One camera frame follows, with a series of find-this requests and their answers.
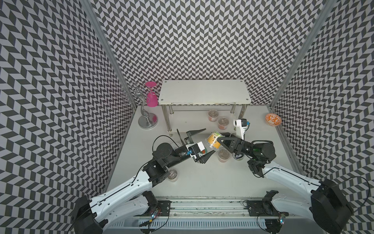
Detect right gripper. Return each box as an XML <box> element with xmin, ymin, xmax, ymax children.
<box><xmin>213</xmin><ymin>132</ymin><xmax>257</xmax><ymax>158</ymax></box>

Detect small cup yellow label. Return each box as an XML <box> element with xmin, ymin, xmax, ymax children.
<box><xmin>206</xmin><ymin>131</ymin><xmax>223</xmax><ymax>150</ymax></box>

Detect clear cup orange contents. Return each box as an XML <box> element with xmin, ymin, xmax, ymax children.
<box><xmin>218</xmin><ymin>149</ymin><xmax>231</xmax><ymax>163</ymax></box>

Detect small cup red contents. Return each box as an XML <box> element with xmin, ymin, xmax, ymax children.
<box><xmin>168</xmin><ymin>169</ymin><xmax>178</xmax><ymax>182</ymax></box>

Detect tin can pull-tab lid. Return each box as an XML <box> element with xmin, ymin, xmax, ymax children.
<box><xmin>232</xmin><ymin>154</ymin><xmax>244</xmax><ymax>160</ymax></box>

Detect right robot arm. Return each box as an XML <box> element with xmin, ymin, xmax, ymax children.
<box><xmin>217</xmin><ymin>136</ymin><xmax>354</xmax><ymax>234</ymax></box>

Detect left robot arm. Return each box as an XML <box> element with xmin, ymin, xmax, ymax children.
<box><xmin>69</xmin><ymin>130</ymin><xmax>214</xmax><ymax>234</ymax></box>

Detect white two-tier shelf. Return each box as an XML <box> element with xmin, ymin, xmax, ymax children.
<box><xmin>158</xmin><ymin>80</ymin><xmax>251</xmax><ymax>135</ymax></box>

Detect orange patterned bowl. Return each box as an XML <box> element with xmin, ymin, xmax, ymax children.
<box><xmin>265</xmin><ymin>113</ymin><xmax>282</xmax><ymax>127</ymax></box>

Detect silver metal cup stand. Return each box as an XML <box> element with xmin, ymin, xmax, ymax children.
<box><xmin>125</xmin><ymin>85</ymin><xmax>158</xmax><ymax>130</ymax></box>

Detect pink upside-down cup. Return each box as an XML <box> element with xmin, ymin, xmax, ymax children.
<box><xmin>145</xmin><ymin>82</ymin><xmax>158</xmax><ymax>107</ymax></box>

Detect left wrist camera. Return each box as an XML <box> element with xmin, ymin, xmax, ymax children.
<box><xmin>187</xmin><ymin>141</ymin><xmax>205</xmax><ymax>157</ymax></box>

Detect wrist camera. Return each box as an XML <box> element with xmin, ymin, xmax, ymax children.
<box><xmin>233</xmin><ymin>119</ymin><xmax>250</xmax><ymax>140</ymax></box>
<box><xmin>187</xmin><ymin>141</ymin><xmax>205</xmax><ymax>157</ymax></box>

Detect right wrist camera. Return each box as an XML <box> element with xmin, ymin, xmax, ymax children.
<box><xmin>233</xmin><ymin>119</ymin><xmax>250</xmax><ymax>140</ymax></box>

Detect aluminium front rail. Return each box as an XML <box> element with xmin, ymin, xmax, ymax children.
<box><xmin>87</xmin><ymin>196</ymin><xmax>334</xmax><ymax>220</ymax></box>

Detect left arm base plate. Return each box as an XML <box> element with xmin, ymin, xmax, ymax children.
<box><xmin>144</xmin><ymin>200</ymin><xmax>171</xmax><ymax>217</ymax></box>

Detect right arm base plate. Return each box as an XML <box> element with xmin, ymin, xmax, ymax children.
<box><xmin>246</xmin><ymin>200</ymin><xmax>273</xmax><ymax>216</ymax></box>

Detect right aluminium corner post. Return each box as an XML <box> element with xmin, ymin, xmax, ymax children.
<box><xmin>268</xmin><ymin>0</ymin><xmax>338</xmax><ymax>109</ymax></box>

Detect aluminium corner post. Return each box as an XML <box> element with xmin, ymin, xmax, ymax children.
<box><xmin>268</xmin><ymin>0</ymin><xmax>338</xmax><ymax>109</ymax></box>
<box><xmin>80</xmin><ymin>0</ymin><xmax>137</xmax><ymax>110</ymax></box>

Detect left aluminium corner post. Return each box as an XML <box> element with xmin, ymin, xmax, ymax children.
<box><xmin>80</xmin><ymin>0</ymin><xmax>137</xmax><ymax>110</ymax></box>

